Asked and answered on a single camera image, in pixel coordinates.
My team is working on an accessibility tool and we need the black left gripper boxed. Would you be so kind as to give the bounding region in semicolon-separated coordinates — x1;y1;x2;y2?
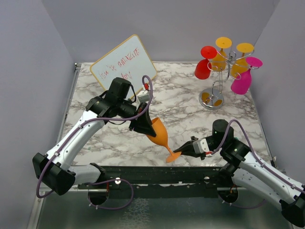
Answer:
117;99;157;136

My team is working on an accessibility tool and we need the orange plastic wine glass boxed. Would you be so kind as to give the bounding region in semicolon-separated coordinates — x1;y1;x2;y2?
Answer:
147;117;181;163

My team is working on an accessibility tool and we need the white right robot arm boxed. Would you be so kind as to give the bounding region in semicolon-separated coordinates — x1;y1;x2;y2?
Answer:
176;119;305;228

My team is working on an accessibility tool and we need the chrome wine glass rack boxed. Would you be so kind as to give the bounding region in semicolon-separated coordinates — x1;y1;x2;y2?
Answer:
199;50;254;110

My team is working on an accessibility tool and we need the red plastic wine glass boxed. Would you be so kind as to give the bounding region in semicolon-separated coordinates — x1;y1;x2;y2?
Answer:
194;46;217;80

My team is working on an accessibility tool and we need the magenta plastic wine glass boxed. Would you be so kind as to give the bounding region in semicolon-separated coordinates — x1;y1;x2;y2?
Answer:
231;56;263;95

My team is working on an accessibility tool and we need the yellow wine glass rear left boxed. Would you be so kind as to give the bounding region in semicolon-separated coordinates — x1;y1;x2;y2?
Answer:
211;37;232;72

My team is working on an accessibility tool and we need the yellow wine glass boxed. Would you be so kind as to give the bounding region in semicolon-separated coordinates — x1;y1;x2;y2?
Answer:
211;37;232;72
231;42;254;79

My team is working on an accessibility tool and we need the yellow wine glass rear right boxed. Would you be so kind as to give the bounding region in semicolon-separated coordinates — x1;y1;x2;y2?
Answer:
231;42;254;79

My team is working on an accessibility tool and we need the yellow framed whiteboard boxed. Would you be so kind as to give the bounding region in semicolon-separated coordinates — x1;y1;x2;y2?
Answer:
90;34;157;94

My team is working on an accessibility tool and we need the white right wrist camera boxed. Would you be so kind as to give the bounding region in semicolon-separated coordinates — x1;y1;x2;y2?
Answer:
193;138;211;155

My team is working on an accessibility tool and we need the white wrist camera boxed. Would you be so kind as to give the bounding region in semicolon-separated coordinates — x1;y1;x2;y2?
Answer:
136;88;151;104
193;138;211;155

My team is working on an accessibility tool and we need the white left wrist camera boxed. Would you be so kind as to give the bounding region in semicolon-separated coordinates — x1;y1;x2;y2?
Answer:
136;88;151;104

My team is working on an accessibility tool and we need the black front mounting rail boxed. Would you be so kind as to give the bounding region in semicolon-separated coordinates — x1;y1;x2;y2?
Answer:
78;166;238;202

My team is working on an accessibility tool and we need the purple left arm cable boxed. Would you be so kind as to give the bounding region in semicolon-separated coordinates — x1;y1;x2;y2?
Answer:
35;75;153;198

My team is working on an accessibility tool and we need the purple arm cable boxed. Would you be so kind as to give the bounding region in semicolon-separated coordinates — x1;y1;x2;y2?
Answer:
212;119;305;194
35;75;153;198

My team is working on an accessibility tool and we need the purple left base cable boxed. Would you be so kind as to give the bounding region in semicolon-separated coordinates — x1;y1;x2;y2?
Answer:
87;178;135;210

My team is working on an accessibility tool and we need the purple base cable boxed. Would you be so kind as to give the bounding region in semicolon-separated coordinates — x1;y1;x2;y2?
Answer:
87;178;135;210
217;190;269;210

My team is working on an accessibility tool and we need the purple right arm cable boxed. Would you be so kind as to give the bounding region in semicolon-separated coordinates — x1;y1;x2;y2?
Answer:
212;119;305;194

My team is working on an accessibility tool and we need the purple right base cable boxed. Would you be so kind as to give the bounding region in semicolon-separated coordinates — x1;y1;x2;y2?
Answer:
217;190;269;210

